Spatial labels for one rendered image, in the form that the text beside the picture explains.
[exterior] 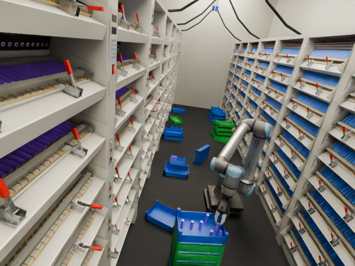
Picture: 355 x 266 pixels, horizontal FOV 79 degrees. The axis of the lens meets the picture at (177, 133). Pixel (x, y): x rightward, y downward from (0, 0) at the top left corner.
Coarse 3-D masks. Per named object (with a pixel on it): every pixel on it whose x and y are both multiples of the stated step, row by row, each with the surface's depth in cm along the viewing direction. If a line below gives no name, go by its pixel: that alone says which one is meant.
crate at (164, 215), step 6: (156, 204) 209; (162, 204) 207; (150, 210) 200; (156, 210) 206; (162, 210) 207; (168, 210) 206; (174, 210) 203; (150, 216) 191; (156, 216) 199; (162, 216) 200; (168, 216) 201; (174, 216) 202; (156, 222) 190; (162, 222) 187; (168, 222) 194; (174, 222) 195; (168, 228) 185
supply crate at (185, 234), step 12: (180, 216) 147; (192, 216) 148; (204, 216) 149; (180, 228) 139; (192, 228) 140; (204, 228) 141; (180, 240) 129; (192, 240) 130; (204, 240) 130; (216, 240) 131
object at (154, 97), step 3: (150, 93) 216; (150, 96) 215; (153, 96) 217; (156, 96) 216; (153, 99) 217; (156, 99) 218; (150, 105) 197; (153, 105) 201; (147, 108) 186; (150, 108) 190; (150, 111) 187; (147, 114) 174
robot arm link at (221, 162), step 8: (248, 120) 183; (240, 128) 177; (248, 128) 180; (232, 136) 171; (240, 136) 171; (232, 144) 163; (224, 152) 157; (232, 152) 160; (216, 160) 150; (224, 160) 151; (216, 168) 149; (224, 168) 146
